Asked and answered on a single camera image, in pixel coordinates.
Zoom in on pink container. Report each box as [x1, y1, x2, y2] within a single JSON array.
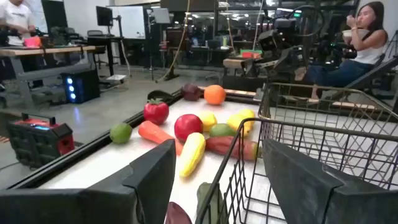
[[24, 36, 42, 48]]

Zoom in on large black monitor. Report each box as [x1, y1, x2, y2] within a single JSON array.
[[41, 0, 68, 34]]

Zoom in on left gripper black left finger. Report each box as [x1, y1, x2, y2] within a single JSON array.
[[0, 139, 177, 224]]

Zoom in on small black monitor on arm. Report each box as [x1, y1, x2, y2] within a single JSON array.
[[95, 6, 114, 27]]

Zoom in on dark green toy cucumber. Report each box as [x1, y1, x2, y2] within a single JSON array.
[[196, 182, 229, 224]]

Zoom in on black chair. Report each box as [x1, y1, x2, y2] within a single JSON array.
[[341, 29, 398, 93]]

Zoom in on person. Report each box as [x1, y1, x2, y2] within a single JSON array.
[[294, 1, 389, 100], [0, 0, 37, 47]]

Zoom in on orange toy orange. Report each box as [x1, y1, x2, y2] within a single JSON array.
[[203, 84, 227, 106]]

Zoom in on dark purple eggplant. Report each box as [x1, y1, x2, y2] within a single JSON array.
[[180, 83, 202, 102]]

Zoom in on red green box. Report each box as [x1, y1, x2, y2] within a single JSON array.
[[239, 49, 262, 60]]

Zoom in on whiteboard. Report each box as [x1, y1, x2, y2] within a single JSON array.
[[108, 5, 147, 40]]

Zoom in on black table edge rail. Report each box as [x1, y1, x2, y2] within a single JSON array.
[[6, 89, 184, 190]]

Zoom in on red black equipment box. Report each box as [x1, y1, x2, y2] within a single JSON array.
[[6, 113, 76, 169]]

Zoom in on black desk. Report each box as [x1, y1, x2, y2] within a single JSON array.
[[86, 35, 126, 77]]

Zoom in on dark green toy vegetable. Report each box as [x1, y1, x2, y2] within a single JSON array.
[[147, 90, 175, 103]]

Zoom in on yellow toy lemon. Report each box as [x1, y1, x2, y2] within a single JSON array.
[[197, 111, 218, 133], [226, 113, 252, 138], [238, 108, 256, 125]]

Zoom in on yellow hanging cable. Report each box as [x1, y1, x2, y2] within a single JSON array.
[[155, 0, 191, 83]]

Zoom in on wooden workbench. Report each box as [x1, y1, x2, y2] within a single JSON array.
[[0, 45, 106, 108]]

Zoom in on red toy apple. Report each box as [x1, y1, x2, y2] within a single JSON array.
[[174, 113, 204, 144]]

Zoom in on black computer tower blue lights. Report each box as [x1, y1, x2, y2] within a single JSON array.
[[60, 69, 101, 105]]

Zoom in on black wire basket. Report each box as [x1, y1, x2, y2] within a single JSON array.
[[195, 117, 398, 224], [257, 82, 398, 150]]

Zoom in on right black wire basket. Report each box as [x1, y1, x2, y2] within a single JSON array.
[[257, 82, 398, 150]]

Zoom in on orange toy carrot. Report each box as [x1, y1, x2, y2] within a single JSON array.
[[137, 120, 184, 156]]

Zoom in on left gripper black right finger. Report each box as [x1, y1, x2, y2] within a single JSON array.
[[262, 138, 398, 224]]

